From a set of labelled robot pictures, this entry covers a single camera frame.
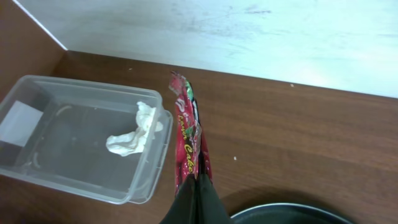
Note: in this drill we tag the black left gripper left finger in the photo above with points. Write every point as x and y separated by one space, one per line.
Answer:
183 210

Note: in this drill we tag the red snack wrapper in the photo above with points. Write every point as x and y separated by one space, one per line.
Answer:
192 156

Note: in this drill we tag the round black serving tray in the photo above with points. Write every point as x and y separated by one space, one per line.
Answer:
288 213

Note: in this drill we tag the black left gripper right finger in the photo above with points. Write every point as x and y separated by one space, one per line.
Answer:
210 208

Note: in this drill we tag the white tissue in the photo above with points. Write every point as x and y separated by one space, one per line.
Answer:
135 141

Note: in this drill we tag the clear plastic waste bin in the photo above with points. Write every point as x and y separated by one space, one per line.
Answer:
54 132

